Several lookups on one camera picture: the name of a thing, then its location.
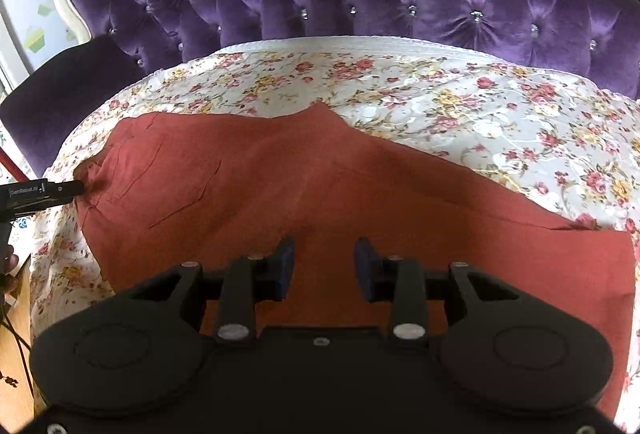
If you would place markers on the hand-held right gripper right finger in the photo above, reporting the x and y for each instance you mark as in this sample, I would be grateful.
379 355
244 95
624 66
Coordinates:
361 264

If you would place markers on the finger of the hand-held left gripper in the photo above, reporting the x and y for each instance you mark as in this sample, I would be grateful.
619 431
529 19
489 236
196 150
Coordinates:
62 191

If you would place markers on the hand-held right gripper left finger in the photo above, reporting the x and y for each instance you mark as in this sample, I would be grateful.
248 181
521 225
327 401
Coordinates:
286 264

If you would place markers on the red pants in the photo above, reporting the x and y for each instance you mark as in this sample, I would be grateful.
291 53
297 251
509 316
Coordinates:
300 184

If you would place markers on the person's left hand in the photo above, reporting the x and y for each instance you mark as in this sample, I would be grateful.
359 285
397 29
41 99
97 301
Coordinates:
9 281

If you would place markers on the dark purple velvet bench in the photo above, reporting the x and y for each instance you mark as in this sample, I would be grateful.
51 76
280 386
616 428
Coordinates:
65 98

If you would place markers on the floral bedsheet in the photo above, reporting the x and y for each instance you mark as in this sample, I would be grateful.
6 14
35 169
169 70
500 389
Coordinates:
450 98

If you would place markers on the purple tufted headboard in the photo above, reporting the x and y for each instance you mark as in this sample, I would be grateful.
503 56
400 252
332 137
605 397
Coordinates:
400 3

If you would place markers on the green wall sticker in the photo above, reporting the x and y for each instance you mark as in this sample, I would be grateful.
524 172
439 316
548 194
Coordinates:
36 38

